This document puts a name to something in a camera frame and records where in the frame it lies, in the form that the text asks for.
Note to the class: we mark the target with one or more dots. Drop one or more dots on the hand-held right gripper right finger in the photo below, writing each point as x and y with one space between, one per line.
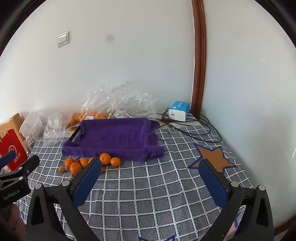
212 185

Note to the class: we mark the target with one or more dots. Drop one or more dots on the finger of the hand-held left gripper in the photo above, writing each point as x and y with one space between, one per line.
25 166
8 158

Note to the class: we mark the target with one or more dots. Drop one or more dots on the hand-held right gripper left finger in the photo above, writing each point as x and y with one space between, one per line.
89 178

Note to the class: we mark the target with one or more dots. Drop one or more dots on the small orange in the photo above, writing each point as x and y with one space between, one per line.
115 161
69 162
75 168
84 162
91 159

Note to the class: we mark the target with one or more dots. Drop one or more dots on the large orange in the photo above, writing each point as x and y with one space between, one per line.
105 158

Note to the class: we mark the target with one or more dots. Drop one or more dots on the purple towel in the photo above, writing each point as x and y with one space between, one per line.
115 136

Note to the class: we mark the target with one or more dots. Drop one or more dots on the red paper bag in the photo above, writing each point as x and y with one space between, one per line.
11 148

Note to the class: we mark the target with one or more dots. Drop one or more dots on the small green fruit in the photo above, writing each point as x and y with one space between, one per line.
62 169

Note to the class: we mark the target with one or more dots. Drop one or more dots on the wooden headboard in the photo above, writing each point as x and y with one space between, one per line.
16 120

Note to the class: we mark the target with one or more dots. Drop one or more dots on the white plastic bag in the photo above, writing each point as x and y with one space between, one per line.
31 125

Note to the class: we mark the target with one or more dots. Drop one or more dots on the clear plastic bag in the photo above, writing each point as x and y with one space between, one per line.
55 125
138 102
104 99

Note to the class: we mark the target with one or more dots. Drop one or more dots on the pile of bagged oranges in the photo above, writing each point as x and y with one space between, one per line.
76 119

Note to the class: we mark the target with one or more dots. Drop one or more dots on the grey checked bedsheet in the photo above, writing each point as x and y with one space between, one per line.
150 185

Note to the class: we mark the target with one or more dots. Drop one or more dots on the blue white charger box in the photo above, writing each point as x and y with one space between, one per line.
178 112

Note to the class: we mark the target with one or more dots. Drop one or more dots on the brown wooden door frame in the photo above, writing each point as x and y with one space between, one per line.
199 58

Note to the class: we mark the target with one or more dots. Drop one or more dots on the white light switch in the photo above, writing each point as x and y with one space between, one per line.
63 39

